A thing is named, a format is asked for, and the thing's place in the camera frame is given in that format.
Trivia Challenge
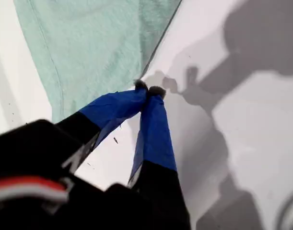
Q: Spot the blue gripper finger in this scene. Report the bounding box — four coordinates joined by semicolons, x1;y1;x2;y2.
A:
54;79;148;173
127;85;192;230

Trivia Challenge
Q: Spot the pale green T-shirt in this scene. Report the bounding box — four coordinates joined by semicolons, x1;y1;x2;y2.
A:
13;0;183;125

